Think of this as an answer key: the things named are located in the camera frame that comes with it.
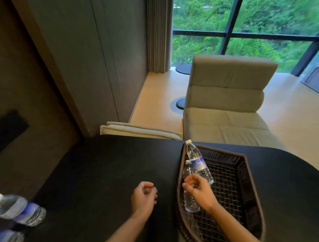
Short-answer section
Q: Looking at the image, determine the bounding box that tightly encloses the person's left forearm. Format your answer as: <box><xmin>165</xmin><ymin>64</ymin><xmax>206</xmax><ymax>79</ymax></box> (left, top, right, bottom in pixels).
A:
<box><xmin>106</xmin><ymin>211</ymin><xmax>152</xmax><ymax>242</ymax></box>

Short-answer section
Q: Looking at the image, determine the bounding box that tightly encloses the grey curtain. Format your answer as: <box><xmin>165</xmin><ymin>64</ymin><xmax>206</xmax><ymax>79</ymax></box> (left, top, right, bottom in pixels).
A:
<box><xmin>146</xmin><ymin>0</ymin><xmax>173</xmax><ymax>73</ymax></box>

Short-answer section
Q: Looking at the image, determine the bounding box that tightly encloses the person's left hand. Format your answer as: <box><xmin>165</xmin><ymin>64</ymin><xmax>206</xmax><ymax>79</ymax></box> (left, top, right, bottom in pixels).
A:
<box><xmin>131</xmin><ymin>181</ymin><xmax>158</xmax><ymax>216</ymax></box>

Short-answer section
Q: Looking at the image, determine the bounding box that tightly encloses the black window frame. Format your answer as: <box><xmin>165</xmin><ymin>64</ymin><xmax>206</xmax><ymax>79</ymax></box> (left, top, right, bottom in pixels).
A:
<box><xmin>172</xmin><ymin>0</ymin><xmax>319</xmax><ymax>77</ymax></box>

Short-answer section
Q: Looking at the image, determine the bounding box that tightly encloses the dark brown woven basket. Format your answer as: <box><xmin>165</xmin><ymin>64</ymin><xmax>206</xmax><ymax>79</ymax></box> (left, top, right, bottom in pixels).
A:
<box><xmin>176</xmin><ymin>142</ymin><xmax>266</xmax><ymax>242</ymax></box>

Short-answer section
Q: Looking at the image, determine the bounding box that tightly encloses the blue label water bottle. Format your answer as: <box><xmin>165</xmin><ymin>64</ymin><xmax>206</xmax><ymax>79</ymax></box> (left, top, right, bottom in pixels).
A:
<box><xmin>0</xmin><ymin>229</ymin><xmax>25</xmax><ymax>242</ymax></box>
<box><xmin>184</xmin><ymin>140</ymin><xmax>215</xmax><ymax>185</ymax></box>
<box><xmin>0</xmin><ymin>194</ymin><xmax>47</xmax><ymax>227</ymax></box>

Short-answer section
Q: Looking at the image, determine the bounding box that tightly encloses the person's right forearm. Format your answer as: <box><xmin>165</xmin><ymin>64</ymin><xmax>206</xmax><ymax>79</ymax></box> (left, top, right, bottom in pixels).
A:
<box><xmin>208</xmin><ymin>202</ymin><xmax>261</xmax><ymax>242</ymax></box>

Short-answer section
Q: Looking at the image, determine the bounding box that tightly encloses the clear plastic water bottle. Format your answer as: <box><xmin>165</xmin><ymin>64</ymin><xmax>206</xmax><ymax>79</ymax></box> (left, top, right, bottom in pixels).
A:
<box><xmin>183</xmin><ymin>160</ymin><xmax>201</xmax><ymax>213</ymax></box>

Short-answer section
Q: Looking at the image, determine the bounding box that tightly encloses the grey rug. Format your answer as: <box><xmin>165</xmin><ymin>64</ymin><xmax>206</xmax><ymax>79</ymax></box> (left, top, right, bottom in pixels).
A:
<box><xmin>302</xmin><ymin>66</ymin><xmax>319</xmax><ymax>94</ymax></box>

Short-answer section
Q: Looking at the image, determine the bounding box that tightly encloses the beige lounge chair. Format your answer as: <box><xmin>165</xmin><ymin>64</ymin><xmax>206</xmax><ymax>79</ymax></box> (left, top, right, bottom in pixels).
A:
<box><xmin>183</xmin><ymin>54</ymin><xmax>287</xmax><ymax>151</ymax></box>

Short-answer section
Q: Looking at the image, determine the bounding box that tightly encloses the person's right hand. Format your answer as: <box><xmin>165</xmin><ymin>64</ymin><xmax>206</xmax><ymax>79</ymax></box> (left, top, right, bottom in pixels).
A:
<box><xmin>182</xmin><ymin>174</ymin><xmax>220</xmax><ymax>212</ymax></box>

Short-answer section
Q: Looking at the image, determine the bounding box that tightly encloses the round black side table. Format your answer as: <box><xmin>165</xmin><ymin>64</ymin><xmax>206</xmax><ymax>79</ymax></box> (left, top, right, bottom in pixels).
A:
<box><xmin>170</xmin><ymin>63</ymin><xmax>193</xmax><ymax>115</ymax></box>

